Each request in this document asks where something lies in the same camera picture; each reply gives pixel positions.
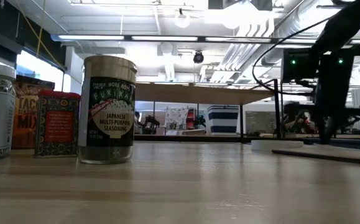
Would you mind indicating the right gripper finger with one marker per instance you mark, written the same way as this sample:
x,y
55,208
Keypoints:
x,y
323,124
332,124

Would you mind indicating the brown cardboard sheet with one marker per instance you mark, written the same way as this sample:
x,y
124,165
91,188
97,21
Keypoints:
x,y
338,154

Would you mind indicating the masking tape roll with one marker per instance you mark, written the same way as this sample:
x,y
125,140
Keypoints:
x,y
276,145

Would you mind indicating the wooden shelf black metal frame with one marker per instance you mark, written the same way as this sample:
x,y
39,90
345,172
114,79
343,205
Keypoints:
x,y
198,93

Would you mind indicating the gold-lidded furikake jar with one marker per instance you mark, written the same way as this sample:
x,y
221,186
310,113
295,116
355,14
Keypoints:
x,y
111,121

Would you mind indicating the red-lidded patterned spice tin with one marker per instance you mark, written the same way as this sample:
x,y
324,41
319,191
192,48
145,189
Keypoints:
x,y
58,127

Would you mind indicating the orange taco seasoning packet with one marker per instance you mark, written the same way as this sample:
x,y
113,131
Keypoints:
x,y
25,118

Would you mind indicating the black background robot arm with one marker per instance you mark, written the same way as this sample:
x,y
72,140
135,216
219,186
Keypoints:
x,y
294,119

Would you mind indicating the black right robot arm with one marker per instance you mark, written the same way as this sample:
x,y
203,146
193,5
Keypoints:
x,y
347,21

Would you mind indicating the white navy striped bin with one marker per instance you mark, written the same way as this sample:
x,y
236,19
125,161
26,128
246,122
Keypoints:
x,y
222,119

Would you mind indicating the red chair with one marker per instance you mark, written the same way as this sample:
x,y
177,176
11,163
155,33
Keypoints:
x,y
191,118

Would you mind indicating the patterned white cloth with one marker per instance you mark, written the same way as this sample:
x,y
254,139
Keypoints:
x,y
176,116

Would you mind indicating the round white ceiling lamp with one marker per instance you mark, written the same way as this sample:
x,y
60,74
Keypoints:
x,y
182,21

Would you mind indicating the silver ventilation duct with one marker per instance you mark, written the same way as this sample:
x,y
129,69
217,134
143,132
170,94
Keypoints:
x,y
291,25

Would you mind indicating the black aluminium table frame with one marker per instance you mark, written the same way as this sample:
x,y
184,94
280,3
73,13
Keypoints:
x,y
198,138

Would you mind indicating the black ceiling camera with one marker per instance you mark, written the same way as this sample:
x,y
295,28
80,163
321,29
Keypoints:
x,y
198,58

